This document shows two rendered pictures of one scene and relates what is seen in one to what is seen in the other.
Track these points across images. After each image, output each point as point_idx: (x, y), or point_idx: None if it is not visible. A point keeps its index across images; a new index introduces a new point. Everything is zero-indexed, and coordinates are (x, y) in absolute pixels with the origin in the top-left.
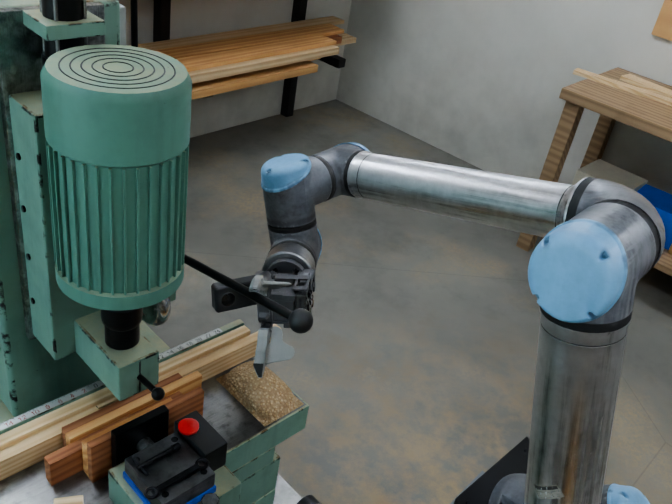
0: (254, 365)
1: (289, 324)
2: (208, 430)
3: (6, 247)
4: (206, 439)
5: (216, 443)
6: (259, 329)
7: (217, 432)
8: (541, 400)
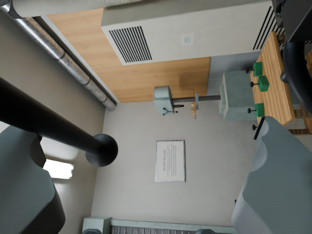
0: (261, 118)
1: (102, 133)
2: (303, 5)
3: None
4: (293, 6)
5: (287, 25)
6: (242, 201)
7: (299, 23)
8: None
